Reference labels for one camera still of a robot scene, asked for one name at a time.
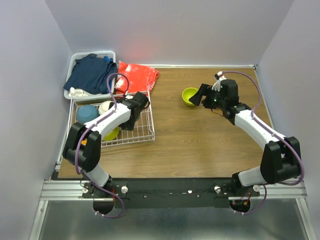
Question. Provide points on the white cloth bag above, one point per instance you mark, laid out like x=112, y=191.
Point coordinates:
x=77, y=92

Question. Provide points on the lime green bowl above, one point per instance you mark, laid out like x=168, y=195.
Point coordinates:
x=187, y=94
x=112, y=135

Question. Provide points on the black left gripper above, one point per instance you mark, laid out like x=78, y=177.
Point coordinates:
x=128, y=126

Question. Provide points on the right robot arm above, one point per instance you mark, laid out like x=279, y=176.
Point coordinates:
x=281, y=158

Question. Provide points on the white plastic basket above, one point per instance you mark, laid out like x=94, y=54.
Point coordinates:
x=80, y=55

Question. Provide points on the aluminium frame rail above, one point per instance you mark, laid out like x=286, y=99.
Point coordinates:
x=70, y=190

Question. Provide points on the dark blue denim cloth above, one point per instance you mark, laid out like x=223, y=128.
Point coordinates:
x=87, y=74

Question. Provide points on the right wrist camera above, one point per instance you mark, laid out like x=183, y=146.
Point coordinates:
x=217, y=85

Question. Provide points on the red white tie-dye towel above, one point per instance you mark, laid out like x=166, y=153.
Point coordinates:
x=141, y=78

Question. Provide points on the white blue patterned bowl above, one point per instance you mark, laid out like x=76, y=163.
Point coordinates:
x=105, y=107

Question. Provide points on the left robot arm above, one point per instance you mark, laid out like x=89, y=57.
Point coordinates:
x=86, y=158

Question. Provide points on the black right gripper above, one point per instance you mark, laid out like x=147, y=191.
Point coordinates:
x=204, y=90

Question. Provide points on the yellow orange bowl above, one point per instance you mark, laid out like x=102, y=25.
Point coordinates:
x=84, y=142

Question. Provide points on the white wire dish rack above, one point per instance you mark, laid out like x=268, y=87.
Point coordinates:
x=143, y=130

